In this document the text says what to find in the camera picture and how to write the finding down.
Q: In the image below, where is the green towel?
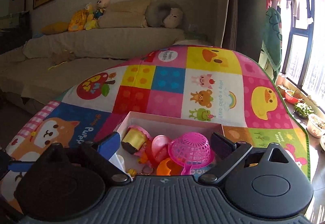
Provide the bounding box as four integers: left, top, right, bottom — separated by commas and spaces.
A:
258, 7, 282, 83

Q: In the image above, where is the yellow plush toy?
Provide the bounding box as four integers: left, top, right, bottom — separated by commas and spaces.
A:
41, 3, 99, 35

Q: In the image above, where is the pink cardboard box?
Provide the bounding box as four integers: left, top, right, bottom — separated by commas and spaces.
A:
116, 112, 224, 173

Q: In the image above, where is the gold pudding cup toy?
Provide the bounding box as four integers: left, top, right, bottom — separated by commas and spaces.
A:
121, 125, 151, 155

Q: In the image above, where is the pink plastic toy basket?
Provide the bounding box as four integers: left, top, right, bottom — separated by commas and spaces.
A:
168, 132, 215, 175

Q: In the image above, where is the colourful cartoon play mat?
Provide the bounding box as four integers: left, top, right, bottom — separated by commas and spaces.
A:
0, 45, 311, 214

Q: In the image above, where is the black red doll keychain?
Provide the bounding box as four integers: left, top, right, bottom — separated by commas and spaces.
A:
127, 165, 155, 178

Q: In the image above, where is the red plastic lid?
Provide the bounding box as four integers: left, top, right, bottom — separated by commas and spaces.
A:
145, 135, 171, 168

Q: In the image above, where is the blue tissue packet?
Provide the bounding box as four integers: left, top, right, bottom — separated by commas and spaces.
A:
191, 163, 215, 180

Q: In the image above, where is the white charger plug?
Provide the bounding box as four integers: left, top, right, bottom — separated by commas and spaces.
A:
109, 153, 126, 172

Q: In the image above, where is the beige sofa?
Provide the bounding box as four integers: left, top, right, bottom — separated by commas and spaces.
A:
0, 26, 212, 115

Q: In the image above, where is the grey neck pillow bear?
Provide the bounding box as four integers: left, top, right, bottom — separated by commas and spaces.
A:
145, 0, 183, 29

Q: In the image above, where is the cartoon boy doll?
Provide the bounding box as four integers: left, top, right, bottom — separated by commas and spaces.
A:
93, 0, 110, 29

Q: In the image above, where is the beige cushion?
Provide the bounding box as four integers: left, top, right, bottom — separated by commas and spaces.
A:
98, 0, 152, 28

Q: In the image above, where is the orange plastic toy piece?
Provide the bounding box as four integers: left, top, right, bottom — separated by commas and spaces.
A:
156, 158, 183, 176

